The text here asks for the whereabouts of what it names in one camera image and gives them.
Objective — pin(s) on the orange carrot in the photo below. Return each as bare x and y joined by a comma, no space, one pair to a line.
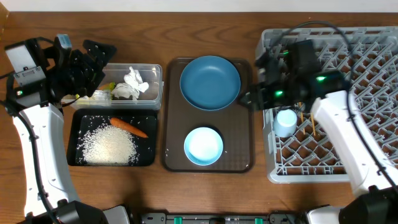
127,127

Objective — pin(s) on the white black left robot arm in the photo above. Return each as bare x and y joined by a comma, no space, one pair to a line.
51,195

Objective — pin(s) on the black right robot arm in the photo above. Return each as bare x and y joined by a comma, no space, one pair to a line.
373,178

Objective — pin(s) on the white paper napkin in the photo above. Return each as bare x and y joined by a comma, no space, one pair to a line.
124,90

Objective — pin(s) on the light blue plastic cup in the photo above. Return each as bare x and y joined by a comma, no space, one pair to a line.
285,123

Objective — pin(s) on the black rectangular tray bin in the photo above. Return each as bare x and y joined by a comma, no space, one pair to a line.
89,119

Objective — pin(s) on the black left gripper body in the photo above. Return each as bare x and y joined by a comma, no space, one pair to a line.
75,74

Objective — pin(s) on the yellow green snack wrapper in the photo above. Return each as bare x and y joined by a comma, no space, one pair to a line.
103,93

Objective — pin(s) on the grey plastic dishwasher rack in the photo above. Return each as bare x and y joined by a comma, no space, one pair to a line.
369,56

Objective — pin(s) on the clear plastic waste bin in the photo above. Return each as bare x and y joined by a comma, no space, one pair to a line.
115,72

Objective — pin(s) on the spilled white rice pile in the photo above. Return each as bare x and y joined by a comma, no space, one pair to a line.
108,146

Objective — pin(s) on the light blue bowl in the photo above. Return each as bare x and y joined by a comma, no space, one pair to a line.
203,146

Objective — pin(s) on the wooden chopstick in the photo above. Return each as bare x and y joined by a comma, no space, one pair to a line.
313,124
301,116

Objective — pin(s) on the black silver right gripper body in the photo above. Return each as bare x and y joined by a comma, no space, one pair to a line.
279,93

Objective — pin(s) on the dark brown serving tray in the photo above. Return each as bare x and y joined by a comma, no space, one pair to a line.
233,123

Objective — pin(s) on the dark blue plate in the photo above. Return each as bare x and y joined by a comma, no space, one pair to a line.
210,83

